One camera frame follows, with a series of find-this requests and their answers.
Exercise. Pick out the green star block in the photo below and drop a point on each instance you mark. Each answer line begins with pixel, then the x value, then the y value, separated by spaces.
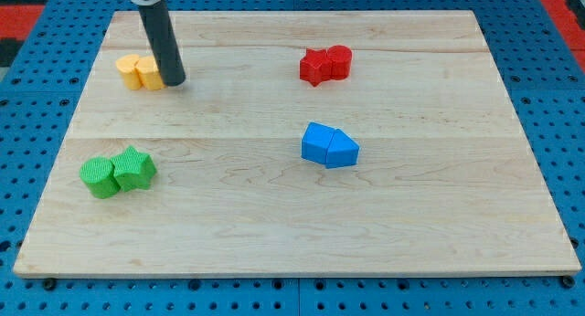
pixel 133 169

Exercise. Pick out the red cylinder block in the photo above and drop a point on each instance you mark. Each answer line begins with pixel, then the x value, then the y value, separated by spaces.
pixel 341 59

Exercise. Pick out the blue cube block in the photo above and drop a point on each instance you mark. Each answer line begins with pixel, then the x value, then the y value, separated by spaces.
pixel 315 142

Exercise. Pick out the red star block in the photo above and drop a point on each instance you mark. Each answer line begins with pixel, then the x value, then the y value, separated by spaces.
pixel 315 66

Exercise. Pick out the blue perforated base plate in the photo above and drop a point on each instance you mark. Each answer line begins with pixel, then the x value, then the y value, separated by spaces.
pixel 40 90

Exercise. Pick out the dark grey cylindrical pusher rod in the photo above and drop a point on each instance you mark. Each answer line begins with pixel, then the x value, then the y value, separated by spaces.
pixel 161 36

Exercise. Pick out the yellow heart block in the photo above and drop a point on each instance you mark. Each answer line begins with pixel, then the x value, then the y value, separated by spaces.
pixel 139 72

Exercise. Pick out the light wooden board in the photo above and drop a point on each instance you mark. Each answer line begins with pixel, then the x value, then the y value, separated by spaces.
pixel 445 183

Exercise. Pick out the blue triangular prism block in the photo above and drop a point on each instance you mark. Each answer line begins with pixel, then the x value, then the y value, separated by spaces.
pixel 342 151

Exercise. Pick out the green cylinder block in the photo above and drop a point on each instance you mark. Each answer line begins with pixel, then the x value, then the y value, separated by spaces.
pixel 98 175

